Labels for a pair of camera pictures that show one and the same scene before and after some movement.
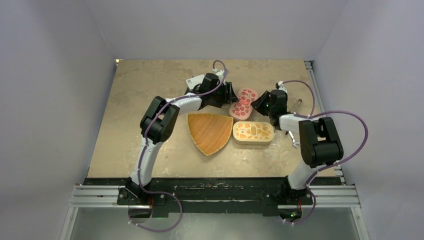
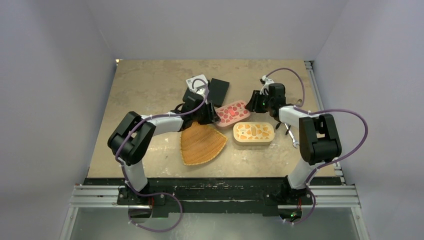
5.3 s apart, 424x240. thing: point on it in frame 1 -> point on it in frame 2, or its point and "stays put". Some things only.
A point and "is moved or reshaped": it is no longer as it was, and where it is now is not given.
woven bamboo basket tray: x=209 y=132 is moved or reshaped
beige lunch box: x=253 y=138 stays put
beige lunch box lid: x=253 y=131 stays put
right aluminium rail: x=320 y=104 stays put
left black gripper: x=229 y=96 -> x=211 y=117
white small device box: x=192 y=82 stays put
